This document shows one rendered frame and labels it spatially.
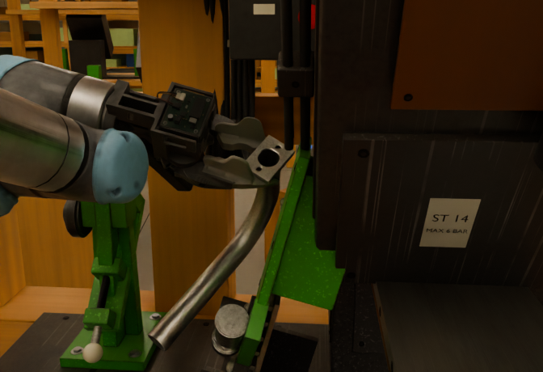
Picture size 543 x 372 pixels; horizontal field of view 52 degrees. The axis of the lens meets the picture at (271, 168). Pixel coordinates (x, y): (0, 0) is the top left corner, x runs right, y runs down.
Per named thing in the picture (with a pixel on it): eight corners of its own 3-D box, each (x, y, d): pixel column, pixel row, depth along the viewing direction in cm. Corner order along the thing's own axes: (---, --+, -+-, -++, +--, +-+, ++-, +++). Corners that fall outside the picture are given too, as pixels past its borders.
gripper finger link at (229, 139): (291, 137, 65) (212, 124, 64) (284, 162, 70) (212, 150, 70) (293, 115, 66) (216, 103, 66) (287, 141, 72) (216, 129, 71)
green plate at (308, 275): (319, 356, 61) (378, 178, 55) (246, 335, 61) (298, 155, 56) (319, 305, 72) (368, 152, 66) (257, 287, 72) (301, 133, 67)
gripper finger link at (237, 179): (274, 183, 62) (199, 151, 63) (268, 205, 67) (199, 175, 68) (284, 161, 63) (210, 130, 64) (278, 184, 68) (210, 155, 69)
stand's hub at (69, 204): (79, 245, 83) (74, 196, 81) (59, 244, 83) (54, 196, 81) (98, 227, 90) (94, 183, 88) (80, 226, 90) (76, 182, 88)
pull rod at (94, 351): (99, 367, 79) (96, 331, 77) (80, 366, 79) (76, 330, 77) (113, 345, 84) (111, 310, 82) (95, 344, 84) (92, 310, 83)
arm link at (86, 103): (73, 146, 69) (100, 95, 73) (109, 157, 69) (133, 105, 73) (61, 112, 63) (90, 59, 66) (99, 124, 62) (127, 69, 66)
